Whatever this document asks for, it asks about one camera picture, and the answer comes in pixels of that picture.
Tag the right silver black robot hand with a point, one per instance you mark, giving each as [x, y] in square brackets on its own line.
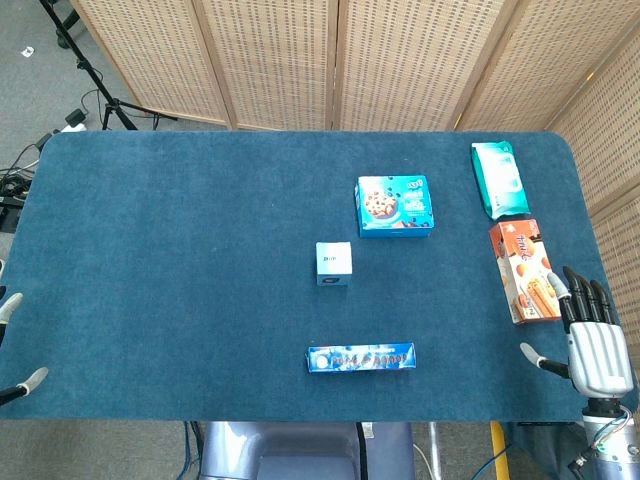
[597, 350]

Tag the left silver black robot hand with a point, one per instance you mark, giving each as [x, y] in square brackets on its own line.
[11, 305]

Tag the small light blue box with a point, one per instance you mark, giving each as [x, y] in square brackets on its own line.
[334, 260]

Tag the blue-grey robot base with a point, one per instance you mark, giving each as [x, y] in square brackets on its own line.
[300, 450]

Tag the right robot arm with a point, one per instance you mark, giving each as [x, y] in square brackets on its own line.
[612, 440]

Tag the orange biscuit stick box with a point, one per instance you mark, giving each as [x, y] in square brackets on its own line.
[522, 260]

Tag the long blue cookie package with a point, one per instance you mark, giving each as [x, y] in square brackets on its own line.
[361, 357]

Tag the blue chocolate chip cookie box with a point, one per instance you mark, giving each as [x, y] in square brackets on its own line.
[395, 205]

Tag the blue carpet table cover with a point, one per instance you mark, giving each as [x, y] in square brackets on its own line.
[175, 250]

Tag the white power strip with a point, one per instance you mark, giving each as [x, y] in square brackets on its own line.
[74, 128]

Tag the silver metal leg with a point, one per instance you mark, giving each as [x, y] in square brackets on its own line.
[436, 450]

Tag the teal wet wipes pack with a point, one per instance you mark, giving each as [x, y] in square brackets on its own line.
[499, 180]

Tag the black power adapter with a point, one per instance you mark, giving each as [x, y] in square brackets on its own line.
[76, 117]

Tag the black tripod stand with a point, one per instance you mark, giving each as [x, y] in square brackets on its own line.
[87, 67]

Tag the white paper scrap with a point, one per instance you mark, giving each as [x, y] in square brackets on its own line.
[28, 50]

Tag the yellow post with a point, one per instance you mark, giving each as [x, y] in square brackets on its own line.
[500, 450]

